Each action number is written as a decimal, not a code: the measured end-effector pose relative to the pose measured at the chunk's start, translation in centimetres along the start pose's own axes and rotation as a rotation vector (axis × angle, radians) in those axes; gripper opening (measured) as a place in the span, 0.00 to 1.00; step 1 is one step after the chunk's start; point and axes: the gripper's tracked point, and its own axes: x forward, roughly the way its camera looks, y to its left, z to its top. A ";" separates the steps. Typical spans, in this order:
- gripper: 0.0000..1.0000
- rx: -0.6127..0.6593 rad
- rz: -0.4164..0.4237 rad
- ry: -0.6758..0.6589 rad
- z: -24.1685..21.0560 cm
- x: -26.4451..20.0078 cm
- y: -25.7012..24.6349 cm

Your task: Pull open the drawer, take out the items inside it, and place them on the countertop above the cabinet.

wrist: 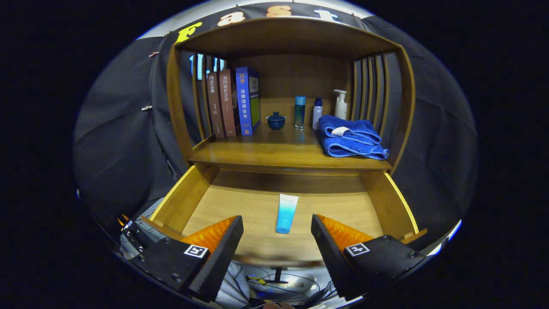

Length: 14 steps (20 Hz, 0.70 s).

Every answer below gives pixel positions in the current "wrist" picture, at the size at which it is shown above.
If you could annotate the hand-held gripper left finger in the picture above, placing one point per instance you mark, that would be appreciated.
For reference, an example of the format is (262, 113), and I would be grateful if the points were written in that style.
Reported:
(218, 262)

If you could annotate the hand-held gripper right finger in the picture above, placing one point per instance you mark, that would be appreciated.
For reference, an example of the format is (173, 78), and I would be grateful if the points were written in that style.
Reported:
(332, 262)

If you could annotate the wooden drawer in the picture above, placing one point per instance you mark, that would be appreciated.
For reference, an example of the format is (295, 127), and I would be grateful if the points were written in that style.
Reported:
(248, 206)

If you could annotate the blue squeeze tube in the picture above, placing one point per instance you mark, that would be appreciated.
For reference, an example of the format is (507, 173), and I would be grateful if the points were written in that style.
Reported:
(286, 214)

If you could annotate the wooden countertop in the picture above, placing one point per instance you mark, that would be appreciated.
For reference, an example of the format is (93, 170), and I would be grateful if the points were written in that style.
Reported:
(274, 148)

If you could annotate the wooden cabinet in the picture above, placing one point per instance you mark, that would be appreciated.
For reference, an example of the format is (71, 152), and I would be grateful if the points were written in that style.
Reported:
(296, 73)

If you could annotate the person's grey trousers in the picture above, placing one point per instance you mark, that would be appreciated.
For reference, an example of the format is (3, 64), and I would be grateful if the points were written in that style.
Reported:
(233, 283)

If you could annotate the blue folded towel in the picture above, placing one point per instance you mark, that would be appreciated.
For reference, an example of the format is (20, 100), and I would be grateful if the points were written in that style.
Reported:
(351, 143)

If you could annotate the white bottle blue cap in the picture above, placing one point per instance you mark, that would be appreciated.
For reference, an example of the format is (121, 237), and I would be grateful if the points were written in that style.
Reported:
(317, 116)

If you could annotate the blue lidded teacup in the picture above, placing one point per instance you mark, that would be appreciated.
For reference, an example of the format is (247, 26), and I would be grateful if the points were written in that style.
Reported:
(276, 122)

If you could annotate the white pump bottle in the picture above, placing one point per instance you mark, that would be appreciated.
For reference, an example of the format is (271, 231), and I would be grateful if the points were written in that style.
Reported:
(341, 109)

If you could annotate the teal glass bottle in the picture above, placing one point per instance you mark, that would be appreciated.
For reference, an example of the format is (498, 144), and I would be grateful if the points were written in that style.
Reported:
(300, 112)

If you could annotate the dark brown book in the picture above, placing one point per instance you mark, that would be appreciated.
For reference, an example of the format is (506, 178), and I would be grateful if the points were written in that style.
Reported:
(214, 107)

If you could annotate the reddish brown book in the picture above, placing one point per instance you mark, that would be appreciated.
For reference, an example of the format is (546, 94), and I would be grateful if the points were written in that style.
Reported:
(227, 103)

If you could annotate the blue book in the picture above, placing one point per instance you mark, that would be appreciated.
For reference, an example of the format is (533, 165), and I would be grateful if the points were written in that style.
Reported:
(243, 103)

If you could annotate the black backdrop cloth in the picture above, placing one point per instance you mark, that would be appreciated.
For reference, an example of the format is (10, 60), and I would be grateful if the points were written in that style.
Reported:
(429, 128)

